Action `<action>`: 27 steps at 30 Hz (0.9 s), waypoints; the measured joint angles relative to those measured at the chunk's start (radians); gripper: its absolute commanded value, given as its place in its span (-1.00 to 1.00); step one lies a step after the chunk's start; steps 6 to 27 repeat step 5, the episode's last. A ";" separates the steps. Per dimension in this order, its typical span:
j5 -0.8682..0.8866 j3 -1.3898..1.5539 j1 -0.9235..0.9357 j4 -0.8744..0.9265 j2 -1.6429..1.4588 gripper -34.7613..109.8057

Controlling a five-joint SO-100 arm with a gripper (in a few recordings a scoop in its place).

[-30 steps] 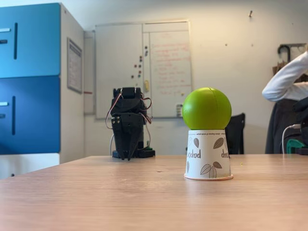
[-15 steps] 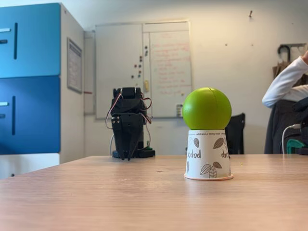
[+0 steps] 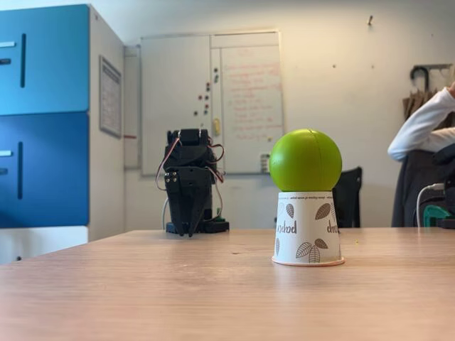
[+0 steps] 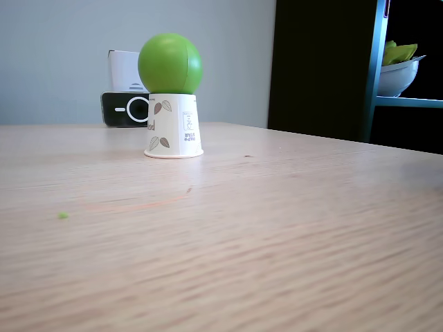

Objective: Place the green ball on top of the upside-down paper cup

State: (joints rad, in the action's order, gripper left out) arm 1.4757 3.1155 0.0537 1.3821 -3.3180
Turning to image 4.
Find green items in bowl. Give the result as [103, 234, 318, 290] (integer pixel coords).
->
[381, 40, 419, 67]

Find white cardboard box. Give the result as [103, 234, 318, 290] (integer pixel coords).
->
[107, 50, 150, 93]

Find green foam ball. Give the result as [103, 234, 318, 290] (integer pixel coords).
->
[137, 33, 204, 95]

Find white leaf-print paper cup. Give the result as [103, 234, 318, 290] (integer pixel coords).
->
[143, 92, 204, 160]

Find black smartphone with white ring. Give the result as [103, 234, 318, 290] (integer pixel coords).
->
[100, 91, 154, 129]

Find teal metal shelf frame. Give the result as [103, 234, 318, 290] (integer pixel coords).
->
[359, 0, 443, 145]

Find white bowl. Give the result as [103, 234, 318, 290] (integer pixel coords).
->
[377, 55, 427, 98]

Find dark cabinet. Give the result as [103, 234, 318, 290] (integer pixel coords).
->
[268, 0, 379, 143]

